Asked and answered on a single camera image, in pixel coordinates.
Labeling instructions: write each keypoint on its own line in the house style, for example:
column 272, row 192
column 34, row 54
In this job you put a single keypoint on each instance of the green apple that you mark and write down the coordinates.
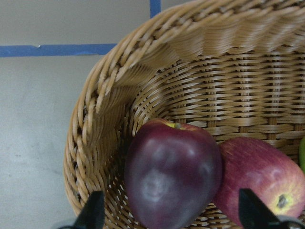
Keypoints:
column 301, row 154

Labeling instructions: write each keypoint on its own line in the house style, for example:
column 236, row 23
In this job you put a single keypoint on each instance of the dark red apple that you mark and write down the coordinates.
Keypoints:
column 172, row 173

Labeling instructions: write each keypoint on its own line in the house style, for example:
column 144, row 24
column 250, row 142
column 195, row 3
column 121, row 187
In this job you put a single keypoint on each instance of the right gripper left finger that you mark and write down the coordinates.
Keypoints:
column 92, row 216

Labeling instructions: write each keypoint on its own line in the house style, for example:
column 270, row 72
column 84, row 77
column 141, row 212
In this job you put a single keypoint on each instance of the wicker basket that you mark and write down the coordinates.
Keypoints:
column 233, row 67

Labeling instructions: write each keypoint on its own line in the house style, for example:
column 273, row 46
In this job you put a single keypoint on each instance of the red yellow apple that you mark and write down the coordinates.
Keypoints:
column 273, row 176

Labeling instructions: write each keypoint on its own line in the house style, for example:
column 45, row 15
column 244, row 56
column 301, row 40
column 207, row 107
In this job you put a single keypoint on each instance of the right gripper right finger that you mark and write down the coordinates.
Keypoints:
column 254, row 214

